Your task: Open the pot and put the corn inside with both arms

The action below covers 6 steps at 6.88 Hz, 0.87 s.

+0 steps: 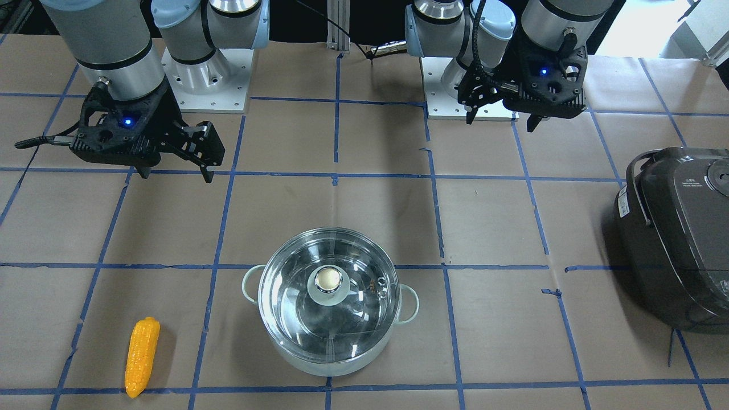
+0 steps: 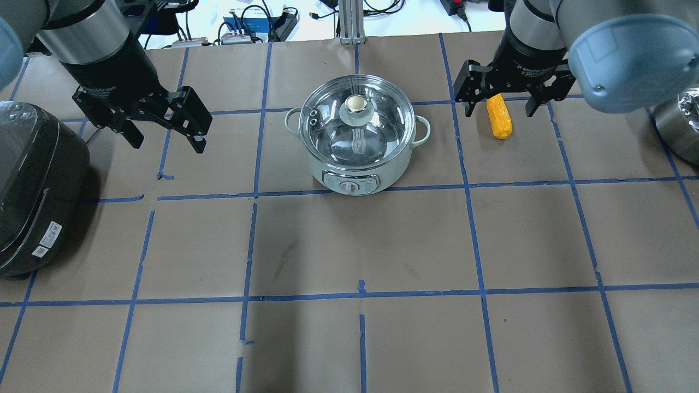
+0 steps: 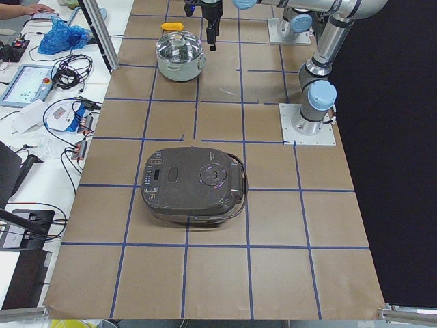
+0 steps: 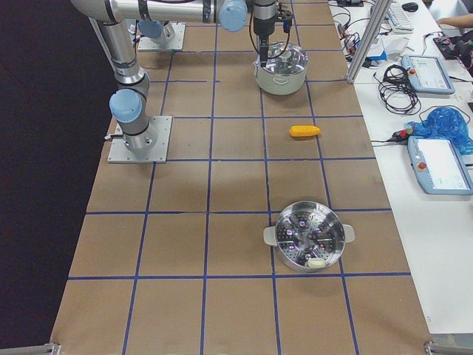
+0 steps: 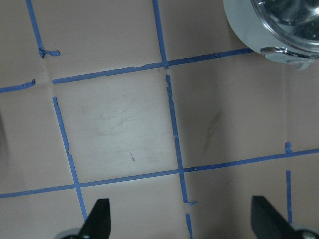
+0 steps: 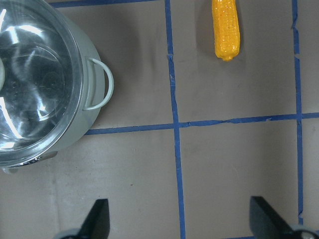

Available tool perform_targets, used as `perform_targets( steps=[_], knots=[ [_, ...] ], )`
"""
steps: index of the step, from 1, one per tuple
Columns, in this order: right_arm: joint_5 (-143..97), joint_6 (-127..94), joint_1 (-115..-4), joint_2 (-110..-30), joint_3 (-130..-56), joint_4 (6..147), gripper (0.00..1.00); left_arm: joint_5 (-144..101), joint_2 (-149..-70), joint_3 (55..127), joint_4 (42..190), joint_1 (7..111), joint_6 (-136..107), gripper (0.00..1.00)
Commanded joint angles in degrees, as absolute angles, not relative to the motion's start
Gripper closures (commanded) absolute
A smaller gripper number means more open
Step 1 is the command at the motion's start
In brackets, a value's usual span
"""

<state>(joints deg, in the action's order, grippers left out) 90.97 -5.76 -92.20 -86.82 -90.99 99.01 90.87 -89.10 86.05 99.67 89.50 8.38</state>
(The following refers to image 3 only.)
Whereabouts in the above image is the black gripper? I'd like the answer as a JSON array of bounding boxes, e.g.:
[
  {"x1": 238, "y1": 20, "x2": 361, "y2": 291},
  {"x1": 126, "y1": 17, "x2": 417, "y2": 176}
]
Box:
[{"x1": 200, "y1": 0, "x2": 223, "y2": 51}]

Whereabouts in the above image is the glass pot lid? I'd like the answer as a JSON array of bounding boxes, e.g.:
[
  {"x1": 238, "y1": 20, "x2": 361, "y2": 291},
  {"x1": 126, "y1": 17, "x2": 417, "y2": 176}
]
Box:
[{"x1": 156, "y1": 31, "x2": 204, "y2": 64}]

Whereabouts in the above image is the yellow corn cob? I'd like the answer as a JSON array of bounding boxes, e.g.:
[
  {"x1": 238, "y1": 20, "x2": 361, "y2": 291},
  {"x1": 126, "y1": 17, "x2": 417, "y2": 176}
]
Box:
[{"x1": 161, "y1": 22, "x2": 184, "y2": 31}]

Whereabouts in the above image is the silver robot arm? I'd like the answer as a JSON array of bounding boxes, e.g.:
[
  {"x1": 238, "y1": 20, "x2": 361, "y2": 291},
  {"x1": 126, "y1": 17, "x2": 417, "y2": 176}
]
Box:
[
  {"x1": 233, "y1": 0, "x2": 386, "y2": 136},
  {"x1": 184, "y1": 1, "x2": 313, "y2": 51}
]

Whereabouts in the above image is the pale green cooking pot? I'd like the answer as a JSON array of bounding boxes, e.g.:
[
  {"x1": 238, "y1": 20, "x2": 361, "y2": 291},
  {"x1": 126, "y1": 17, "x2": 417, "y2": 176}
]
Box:
[{"x1": 156, "y1": 52, "x2": 206, "y2": 82}]

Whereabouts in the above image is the person hand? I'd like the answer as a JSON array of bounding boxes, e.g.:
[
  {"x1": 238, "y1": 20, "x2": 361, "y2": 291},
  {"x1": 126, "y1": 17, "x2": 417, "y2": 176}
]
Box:
[{"x1": 0, "y1": 3, "x2": 54, "y2": 21}]

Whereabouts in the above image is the blue plastic bag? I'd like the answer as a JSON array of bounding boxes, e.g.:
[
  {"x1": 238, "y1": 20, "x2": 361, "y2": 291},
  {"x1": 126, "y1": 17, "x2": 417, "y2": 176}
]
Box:
[{"x1": 38, "y1": 16, "x2": 93, "y2": 55}]

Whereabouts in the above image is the grey usb hub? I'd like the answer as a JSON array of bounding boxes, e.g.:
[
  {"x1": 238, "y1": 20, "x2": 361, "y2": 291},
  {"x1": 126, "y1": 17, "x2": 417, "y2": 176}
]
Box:
[
  {"x1": 71, "y1": 139, "x2": 88, "y2": 161},
  {"x1": 77, "y1": 114, "x2": 94, "y2": 135}
]

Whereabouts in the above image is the dark grey rice cooker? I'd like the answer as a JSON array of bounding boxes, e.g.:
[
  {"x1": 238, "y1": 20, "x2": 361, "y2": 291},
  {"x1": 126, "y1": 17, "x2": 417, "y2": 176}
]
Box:
[{"x1": 141, "y1": 146, "x2": 249, "y2": 225}]

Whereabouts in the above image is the teach pendant tablet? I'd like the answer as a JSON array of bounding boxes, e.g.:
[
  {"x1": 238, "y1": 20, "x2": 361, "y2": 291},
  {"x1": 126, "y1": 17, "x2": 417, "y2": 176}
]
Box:
[{"x1": 1, "y1": 64, "x2": 53, "y2": 108}]

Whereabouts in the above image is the black box on desk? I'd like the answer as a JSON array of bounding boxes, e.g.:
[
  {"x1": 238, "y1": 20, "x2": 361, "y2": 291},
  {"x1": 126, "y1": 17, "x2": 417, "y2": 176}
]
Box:
[{"x1": 1, "y1": 40, "x2": 30, "y2": 62}]

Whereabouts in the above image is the white folded paper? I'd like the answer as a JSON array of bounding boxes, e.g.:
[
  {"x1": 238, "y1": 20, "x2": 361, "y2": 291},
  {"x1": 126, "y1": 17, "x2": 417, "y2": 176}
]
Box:
[{"x1": 12, "y1": 100, "x2": 47, "y2": 134}]

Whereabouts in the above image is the brown paper table mat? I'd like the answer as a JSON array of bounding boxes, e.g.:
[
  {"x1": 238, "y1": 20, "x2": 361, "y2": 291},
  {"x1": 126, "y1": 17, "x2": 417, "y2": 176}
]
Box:
[{"x1": 44, "y1": 1, "x2": 384, "y2": 320}]

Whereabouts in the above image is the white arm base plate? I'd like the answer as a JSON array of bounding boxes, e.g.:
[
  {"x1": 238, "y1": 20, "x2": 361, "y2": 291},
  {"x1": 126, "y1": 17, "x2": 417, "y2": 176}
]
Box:
[
  {"x1": 268, "y1": 14, "x2": 313, "y2": 46},
  {"x1": 279, "y1": 103, "x2": 336, "y2": 146}
]

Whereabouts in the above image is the aluminium frame post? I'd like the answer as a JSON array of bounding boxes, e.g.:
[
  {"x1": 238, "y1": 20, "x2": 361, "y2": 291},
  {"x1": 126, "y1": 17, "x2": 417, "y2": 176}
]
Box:
[{"x1": 78, "y1": 0, "x2": 119, "y2": 74}]

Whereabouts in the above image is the coiled black cable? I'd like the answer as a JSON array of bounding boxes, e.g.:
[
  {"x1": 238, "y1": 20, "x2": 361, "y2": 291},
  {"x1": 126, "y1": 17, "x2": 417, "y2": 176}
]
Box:
[{"x1": 51, "y1": 53, "x2": 94, "y2": 90}]

